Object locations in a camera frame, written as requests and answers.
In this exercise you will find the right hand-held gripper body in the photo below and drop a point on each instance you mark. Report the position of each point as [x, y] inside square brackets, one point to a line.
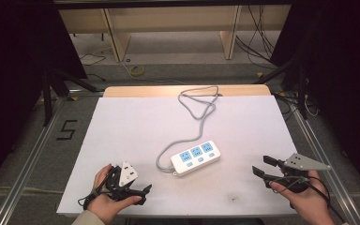
[300, 162]

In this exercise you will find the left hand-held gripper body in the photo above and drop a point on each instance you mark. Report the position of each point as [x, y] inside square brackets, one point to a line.
[126, 175]

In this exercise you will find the person's left hand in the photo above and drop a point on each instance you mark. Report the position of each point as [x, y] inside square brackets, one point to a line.
[104, 204]

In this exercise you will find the person's right hand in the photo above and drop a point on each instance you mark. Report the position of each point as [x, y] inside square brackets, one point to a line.
[309, 203]

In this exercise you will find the white board table cover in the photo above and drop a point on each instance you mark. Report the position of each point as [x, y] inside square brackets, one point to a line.
[131, 131]

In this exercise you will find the white power strip blue sockets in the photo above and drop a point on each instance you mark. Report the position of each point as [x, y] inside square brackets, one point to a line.
[181, 165]

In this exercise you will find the person's beige left sleeve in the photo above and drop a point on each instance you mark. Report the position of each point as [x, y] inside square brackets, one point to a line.
[86, 218]

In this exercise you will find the black metal stand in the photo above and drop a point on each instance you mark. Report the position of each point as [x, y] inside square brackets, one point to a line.
[47, 93]
[301, 90]

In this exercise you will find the black curtain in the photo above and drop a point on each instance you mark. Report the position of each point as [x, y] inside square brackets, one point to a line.
[347, 78]
[15, 78]

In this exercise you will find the yellow tape roll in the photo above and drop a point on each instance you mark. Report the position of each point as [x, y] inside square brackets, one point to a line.
[137, 71]

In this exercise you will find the aluminium floor rail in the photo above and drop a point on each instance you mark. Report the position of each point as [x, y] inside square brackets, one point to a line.
[322, 156]
[31, 159]

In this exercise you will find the light wooden desk frame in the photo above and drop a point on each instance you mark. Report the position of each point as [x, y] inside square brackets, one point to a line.
[118, 37]

